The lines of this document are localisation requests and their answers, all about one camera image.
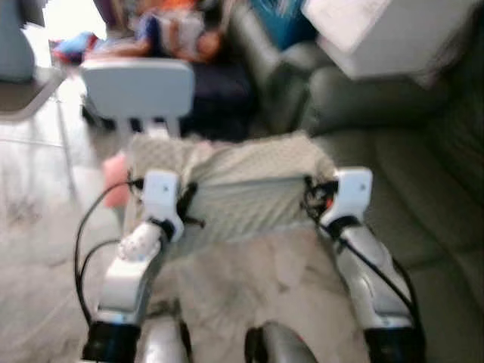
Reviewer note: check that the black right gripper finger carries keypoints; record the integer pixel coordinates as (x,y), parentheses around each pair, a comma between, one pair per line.
(310,193)

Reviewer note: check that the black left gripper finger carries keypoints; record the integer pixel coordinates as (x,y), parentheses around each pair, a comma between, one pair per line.
(189,193)

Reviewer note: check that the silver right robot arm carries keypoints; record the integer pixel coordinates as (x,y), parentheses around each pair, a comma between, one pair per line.
(374,280)

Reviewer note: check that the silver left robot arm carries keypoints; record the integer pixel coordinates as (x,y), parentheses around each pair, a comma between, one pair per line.
(128,280)

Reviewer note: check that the pink pillow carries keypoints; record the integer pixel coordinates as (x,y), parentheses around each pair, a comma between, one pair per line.
(115,181)

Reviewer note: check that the dark green leather sofa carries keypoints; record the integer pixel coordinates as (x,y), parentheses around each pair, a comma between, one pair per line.
(401,174)

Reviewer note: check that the dark navy mattress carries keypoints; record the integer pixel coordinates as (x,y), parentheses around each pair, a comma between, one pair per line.
(223,91)

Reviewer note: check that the light blue plastic kids chair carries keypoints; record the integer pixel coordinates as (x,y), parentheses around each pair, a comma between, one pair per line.
(15,45)
(136,87)

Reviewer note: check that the grey robot left leg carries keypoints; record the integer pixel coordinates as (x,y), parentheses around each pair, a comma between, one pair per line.
(162,344)

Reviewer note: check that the child lying down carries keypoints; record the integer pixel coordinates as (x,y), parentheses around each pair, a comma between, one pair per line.
(174,30)

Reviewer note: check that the blue bag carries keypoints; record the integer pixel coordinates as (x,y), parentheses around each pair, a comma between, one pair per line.
(283,23)

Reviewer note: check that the white box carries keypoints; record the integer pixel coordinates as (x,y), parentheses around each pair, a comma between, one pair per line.
(386,34)

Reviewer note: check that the blue and red toy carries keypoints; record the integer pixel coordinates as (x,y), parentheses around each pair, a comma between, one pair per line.
(72,47)

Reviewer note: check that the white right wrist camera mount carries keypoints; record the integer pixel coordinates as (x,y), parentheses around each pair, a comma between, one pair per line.
(352,193)

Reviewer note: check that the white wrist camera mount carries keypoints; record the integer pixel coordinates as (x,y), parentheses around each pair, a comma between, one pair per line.
(352,193)
(161,197)

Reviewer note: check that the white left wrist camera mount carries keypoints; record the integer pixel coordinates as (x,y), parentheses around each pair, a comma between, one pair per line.
(161,197)

